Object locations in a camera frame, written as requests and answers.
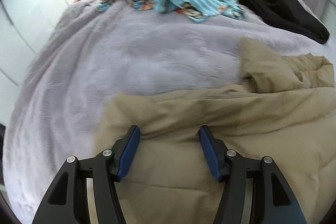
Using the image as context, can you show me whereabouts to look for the tan puffer jacket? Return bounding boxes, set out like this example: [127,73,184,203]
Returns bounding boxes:
[96,38,335,223]

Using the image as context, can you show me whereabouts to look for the lavender fleece bed blanket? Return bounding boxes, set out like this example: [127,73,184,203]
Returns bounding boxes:
[3,0,335,223]

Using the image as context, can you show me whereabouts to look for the black garment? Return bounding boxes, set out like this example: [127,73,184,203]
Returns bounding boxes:
[238,0,330,45]

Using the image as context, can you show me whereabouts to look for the white wardrobe doors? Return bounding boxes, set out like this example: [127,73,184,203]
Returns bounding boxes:
[1,0,74,125]

